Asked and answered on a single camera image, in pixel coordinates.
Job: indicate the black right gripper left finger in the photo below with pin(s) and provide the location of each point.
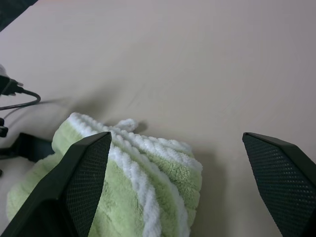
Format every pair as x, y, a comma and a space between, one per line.
61, 187

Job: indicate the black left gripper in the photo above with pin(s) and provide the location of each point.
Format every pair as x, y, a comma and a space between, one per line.
3, 129

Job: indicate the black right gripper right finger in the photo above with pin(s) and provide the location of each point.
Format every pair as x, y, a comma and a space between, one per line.
284, 182

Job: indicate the green towel with white stripes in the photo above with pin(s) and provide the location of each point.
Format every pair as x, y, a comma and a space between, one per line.
148, 187

